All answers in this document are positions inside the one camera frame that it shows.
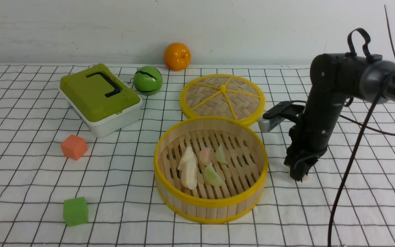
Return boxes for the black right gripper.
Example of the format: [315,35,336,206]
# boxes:
[284,93,347,181]

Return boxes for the pale green dumpling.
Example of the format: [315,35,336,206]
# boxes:
[215,144,228,165]

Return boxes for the pink dumpling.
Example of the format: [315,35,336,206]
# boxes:
[300,175,312,183]
[199,147,213,167]

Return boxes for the white dumpling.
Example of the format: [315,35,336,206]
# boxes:
[177,146,198,170]
[181,161,198,190]

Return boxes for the bamboo steamer tray yellow rim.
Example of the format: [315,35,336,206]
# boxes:
[154,117,268,224]

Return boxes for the woven bamboo steamer lid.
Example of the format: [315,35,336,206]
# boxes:
[180,74,265,126]

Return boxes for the orange toy fruit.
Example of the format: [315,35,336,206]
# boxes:
[164,42,192,71]

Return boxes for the green toy ball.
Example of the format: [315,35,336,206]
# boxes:
[133,66,163,96]

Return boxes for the green lid white box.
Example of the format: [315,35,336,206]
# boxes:
[59,63,143,138]

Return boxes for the orange foam cube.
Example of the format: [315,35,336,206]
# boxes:
[60,134,88,161]

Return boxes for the green foam cube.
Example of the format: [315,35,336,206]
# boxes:
[63,197,89,227]

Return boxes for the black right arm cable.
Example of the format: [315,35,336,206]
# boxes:
[327,5,395,247]

